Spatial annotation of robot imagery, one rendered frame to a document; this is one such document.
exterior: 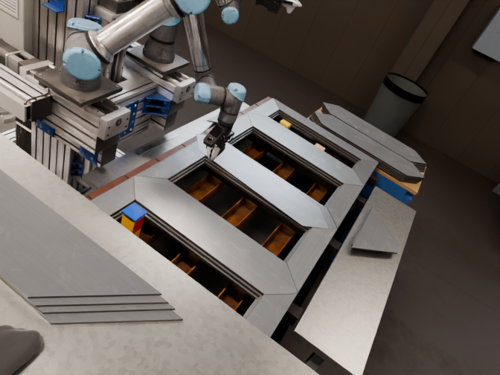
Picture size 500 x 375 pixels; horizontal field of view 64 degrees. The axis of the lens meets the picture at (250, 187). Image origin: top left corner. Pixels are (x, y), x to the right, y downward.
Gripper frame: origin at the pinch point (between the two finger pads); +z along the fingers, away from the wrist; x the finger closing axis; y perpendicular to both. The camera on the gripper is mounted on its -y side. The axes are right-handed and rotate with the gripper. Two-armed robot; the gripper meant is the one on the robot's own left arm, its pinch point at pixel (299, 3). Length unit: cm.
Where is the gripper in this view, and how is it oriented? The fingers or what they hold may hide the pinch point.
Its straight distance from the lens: 208.1
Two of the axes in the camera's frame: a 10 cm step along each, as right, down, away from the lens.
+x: -0.5, 7.2, -6.9
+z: 9.4, 2.7, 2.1
